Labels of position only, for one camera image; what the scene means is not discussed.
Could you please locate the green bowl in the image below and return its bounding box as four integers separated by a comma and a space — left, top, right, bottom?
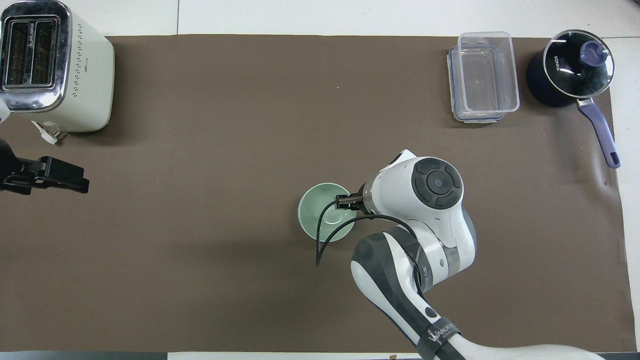
297, 182, 358, 243

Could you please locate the glass pot lid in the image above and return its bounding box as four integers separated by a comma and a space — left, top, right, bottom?
542, 29, 615, 100

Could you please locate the clear plastic container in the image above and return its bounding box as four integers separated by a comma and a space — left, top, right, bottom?
458, 31, 521, 114

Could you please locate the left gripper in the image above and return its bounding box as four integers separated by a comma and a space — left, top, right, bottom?
0, 138, 41, 196

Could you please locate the white and chrome toaster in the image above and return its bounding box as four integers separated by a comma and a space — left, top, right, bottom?
0, 0, 116, 134

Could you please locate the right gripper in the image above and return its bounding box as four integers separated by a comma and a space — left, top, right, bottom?
335, 193, 362, 213

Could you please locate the white power plug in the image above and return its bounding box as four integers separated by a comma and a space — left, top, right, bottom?
31, 120, 62, 146

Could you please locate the blue-rimmed container lid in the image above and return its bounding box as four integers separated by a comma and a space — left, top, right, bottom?
446, 45, 507, 124

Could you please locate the dark saucepan with purple handle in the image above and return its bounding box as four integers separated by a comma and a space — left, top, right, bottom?
525, 29, 622, 170

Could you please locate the black cable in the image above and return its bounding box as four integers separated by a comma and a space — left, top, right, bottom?
315, 199, 424, 296

